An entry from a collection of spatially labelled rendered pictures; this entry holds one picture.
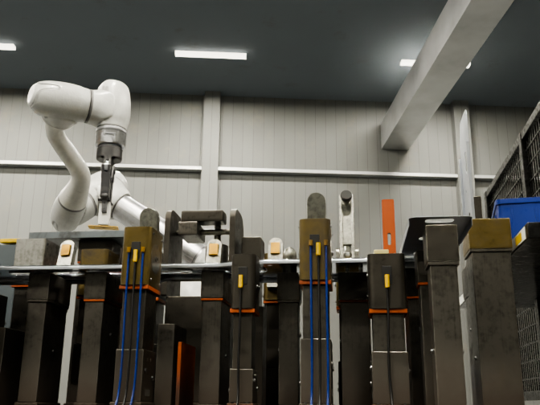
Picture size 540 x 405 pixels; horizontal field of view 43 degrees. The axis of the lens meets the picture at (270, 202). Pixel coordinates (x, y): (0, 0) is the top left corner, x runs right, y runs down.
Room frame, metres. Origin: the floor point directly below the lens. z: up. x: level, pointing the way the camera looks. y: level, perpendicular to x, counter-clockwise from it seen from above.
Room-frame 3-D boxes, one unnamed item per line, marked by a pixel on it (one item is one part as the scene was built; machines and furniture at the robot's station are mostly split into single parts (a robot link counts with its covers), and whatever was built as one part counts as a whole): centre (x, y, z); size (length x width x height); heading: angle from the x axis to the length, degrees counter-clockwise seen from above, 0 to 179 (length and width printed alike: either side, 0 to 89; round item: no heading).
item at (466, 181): (1.42, -0.43, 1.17); 0.12 x 0.01 x 0.34; 173
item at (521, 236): (1.61, -0.63, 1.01); 0.90 x 0.22 x 0.03; 173
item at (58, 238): (1.88, 0.48, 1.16); 0.37 x 0.14 x 0.02; 83
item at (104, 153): (1.89, 0.48, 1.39); 0.08 x 0.07 x 0.09; 7
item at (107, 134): (1.89, 0.48, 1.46); 0.09 x 0.09 x 0.06
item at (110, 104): (1.88, 0.49, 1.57); 0.13 x 0.11 x 0.16; 119
